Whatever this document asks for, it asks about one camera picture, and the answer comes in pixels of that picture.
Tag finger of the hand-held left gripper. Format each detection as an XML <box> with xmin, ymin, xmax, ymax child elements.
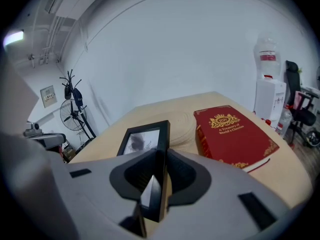
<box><xmin>29</xmin><ymin>132</ymin><xmax>68</xmax><ymax>150</ymax></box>

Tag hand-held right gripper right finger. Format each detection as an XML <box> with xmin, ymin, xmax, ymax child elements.
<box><xmin>149</xmin><ymin>148</ymin><xmax>291</xmax><ymax>240</ymax></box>

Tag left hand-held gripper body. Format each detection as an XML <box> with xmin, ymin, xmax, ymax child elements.
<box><xmin>23</xmin><ymin>121</ymin><xmax>44</xmax><ymax>138</ymax></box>

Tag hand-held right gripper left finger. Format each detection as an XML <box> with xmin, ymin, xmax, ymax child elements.
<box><xmin>48</xmin><ymin>148</ymin><xmax>158</xmax><ymax>240</ymax></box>

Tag black picture frame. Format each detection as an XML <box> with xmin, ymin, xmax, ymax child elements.
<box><xmin>116</xmin><ymin>119</ymin><xmax>172</xmax><ymax>224</ymax></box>

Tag brown cardboard box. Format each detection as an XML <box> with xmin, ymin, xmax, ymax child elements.
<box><xmin>62</xmin><ymin>145</ymin><xmax>77</xmax><ymax>163</ymax></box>

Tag black coat rack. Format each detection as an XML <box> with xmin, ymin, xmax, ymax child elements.
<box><xmin>59</xmin><ymin>69</ymin><xmax>97</xmax><ymax>140</ymax></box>

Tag red hardcover book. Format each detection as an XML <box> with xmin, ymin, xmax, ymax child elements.
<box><xmin>193</xmin><ymin>104</ymin><xmax>280</xmax><ymax>174</ymax></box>

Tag round beige coaster stack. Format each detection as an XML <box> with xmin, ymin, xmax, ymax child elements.
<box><xmin>169</xmin><ymin>109</ymin><xmax>201</xmax><ymax>148</ymax></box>

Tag clear red-capped water bottle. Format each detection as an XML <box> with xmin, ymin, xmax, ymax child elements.
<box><xmin>260</xmin><ymin>117</ymin><xmax>274</xmax><ymax>128</ymax></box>
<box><xmin>276</xmin><ymin>103</ymin><xmax>294</xmax><ymax>138</ymax></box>

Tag rectangular ceiling light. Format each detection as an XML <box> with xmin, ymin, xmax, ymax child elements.
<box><xmin>3</xmin><ymin>29</ymin><xmax>25</xmax><ymax>46</ymax></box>

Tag white water dispenser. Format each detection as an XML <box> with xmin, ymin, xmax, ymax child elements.
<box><xmin>253</xmin><ymin>74</ymin><xmax>287</xmax><ymax>129</ymax></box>

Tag black office chair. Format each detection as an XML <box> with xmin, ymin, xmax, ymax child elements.
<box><xmin>284</xmin><ymin>59</ymin><xmax>320</xmax><ymax>149</ymax></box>

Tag clear dispenser water jug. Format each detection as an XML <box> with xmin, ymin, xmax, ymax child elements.
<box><xmin>253</xmin><ymin>32</ymin><xmax>282</xmax><ymax>79</ymax></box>

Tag black pedestal fan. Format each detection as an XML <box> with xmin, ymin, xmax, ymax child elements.
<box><xmin>59</xmin><ymin>98</ymin><xmax>97</xmax><ymax>141</ymax></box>

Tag grey wall electrical panel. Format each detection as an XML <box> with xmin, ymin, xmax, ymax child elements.
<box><xmin>39</xmin><ymin>84</ymin><xmax>58</xmax><ymax>109</ymax></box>

